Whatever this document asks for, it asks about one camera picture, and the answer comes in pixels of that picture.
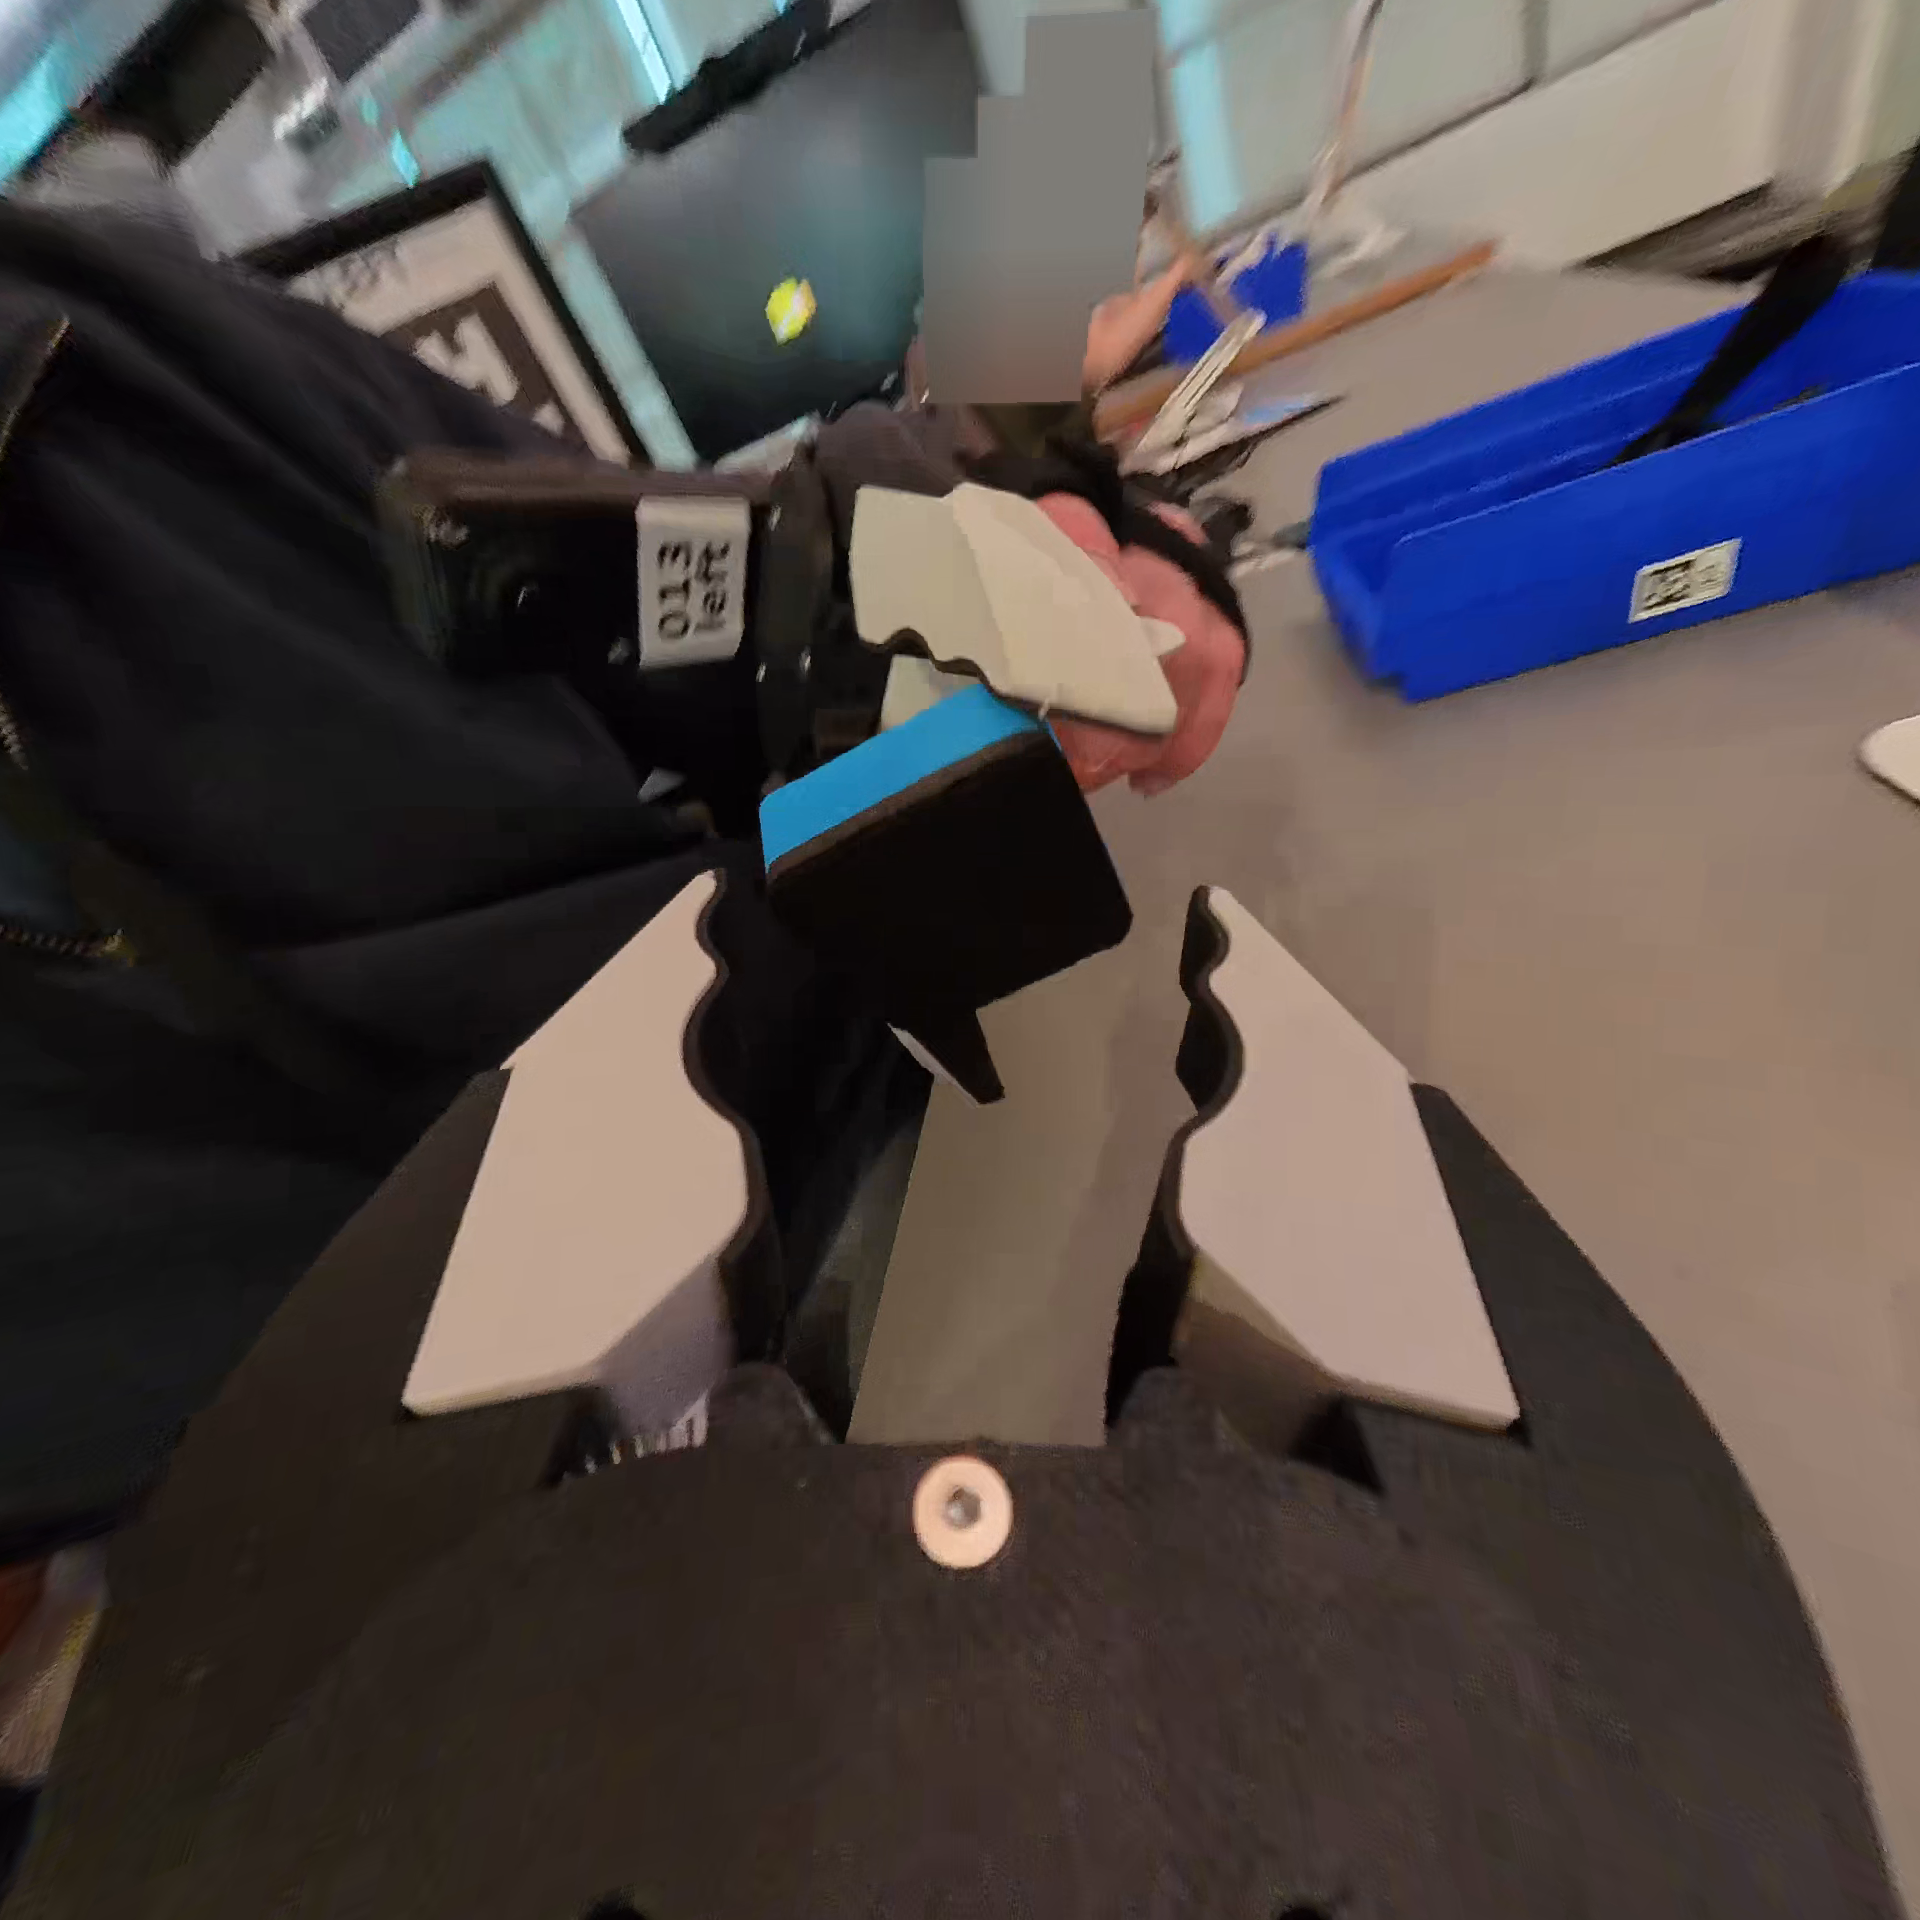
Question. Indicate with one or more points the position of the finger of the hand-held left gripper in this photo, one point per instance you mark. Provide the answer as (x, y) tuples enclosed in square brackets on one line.
[(964, 1057), (1032, 617)]

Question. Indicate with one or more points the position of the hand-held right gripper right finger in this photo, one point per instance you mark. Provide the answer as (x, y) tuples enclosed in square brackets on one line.
[(1320, 1214)]

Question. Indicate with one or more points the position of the person's left hand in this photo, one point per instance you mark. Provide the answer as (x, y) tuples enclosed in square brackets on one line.
[(1187, 705)]

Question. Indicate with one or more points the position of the large black screen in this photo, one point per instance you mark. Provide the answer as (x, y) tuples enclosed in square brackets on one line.
[(781, 199)]

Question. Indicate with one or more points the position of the person's dark zip jacket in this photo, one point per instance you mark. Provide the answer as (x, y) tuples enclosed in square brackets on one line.
[(226, 899)]

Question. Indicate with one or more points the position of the yellow round device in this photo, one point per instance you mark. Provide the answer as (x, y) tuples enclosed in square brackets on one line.
[(792, 312)]

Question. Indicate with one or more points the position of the white sign black letters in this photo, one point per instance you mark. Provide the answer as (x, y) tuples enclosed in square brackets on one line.
[(451, 330)]

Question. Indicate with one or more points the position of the blue plastic bin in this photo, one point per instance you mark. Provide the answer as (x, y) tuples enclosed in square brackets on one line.
[(1274, 287), (1576, 573)]

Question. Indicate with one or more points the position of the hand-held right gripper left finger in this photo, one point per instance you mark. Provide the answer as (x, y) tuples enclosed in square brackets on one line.
[(603, 1198)]

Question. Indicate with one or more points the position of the blue black felt eraser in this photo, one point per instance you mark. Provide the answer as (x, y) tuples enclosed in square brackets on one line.
[(964, 887)]

